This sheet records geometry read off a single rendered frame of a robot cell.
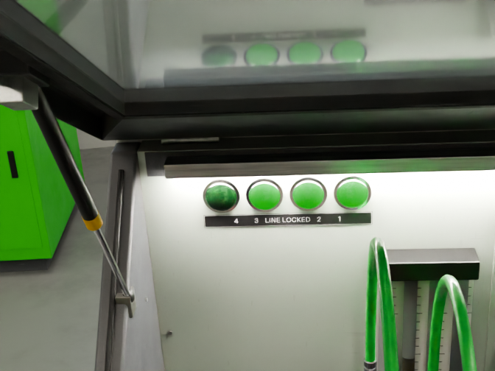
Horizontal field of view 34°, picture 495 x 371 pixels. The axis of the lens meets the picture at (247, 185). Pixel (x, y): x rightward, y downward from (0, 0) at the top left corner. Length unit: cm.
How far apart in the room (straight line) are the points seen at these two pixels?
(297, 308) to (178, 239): 20
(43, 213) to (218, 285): 246
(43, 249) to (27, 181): 33
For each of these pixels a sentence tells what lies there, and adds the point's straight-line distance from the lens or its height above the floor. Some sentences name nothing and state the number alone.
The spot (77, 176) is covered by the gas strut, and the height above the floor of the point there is 153.
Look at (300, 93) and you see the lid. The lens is 90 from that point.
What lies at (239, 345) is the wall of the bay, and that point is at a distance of 126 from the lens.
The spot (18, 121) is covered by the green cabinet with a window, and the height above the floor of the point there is 73.
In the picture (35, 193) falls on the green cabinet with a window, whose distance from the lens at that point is 357.
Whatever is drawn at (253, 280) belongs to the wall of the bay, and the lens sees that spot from 119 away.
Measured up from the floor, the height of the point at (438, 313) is 128.
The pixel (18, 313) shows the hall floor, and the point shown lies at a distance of 354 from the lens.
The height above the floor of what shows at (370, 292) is 128.
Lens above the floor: 188
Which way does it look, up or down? 26 degrees down
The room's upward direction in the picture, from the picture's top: 4 degrees counter-clockwise
